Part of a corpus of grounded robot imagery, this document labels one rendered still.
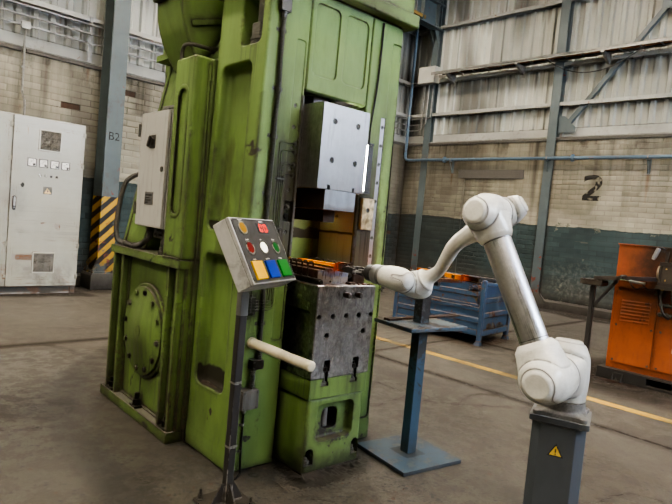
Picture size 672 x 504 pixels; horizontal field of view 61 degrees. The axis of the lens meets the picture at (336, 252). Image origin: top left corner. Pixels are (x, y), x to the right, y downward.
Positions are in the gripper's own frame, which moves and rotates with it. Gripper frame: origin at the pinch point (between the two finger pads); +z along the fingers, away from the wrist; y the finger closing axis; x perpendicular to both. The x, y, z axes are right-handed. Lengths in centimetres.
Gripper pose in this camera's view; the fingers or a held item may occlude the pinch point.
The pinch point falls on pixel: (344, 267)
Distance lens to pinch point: 273.6
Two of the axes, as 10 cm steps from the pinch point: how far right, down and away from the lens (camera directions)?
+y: 7.5, 0.3, 6.7
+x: 1.0, -9.9, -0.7
